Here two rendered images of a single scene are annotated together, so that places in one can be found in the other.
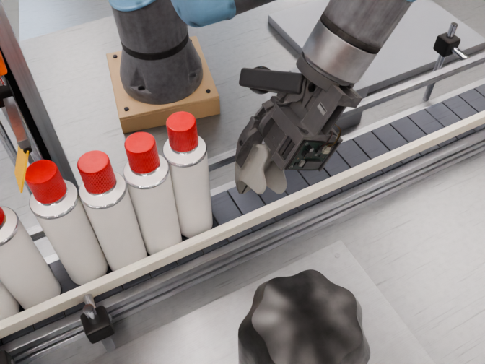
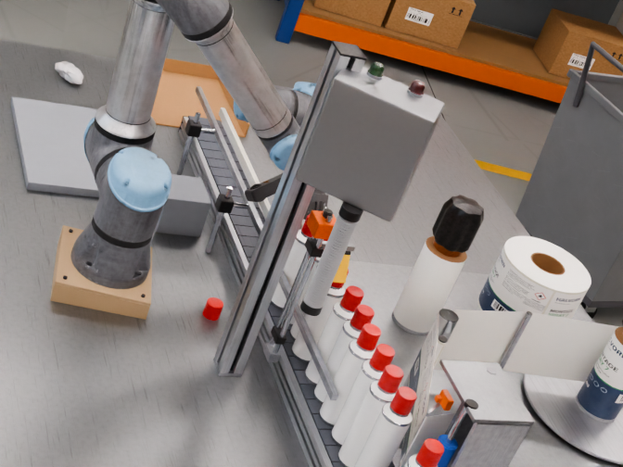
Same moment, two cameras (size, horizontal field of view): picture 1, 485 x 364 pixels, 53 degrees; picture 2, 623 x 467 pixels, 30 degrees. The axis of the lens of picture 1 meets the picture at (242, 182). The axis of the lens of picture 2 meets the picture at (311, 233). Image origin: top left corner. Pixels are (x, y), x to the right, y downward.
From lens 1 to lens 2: 2.15 m
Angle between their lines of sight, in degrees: 68
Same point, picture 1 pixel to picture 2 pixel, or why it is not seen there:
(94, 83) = (62, 315)
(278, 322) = (469, 208)
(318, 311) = (466, 201)
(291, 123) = (317, 194)
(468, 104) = (217, 158)
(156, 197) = not seen: hidden behind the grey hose
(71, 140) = (140, 348)
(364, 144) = (237, 212)
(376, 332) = (370, 272)
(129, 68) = (133, 261)
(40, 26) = not seen: outside the picture
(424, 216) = not seen: hidden behind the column
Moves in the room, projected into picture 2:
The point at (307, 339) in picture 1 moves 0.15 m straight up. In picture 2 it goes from (475, 206) to (506, 141)
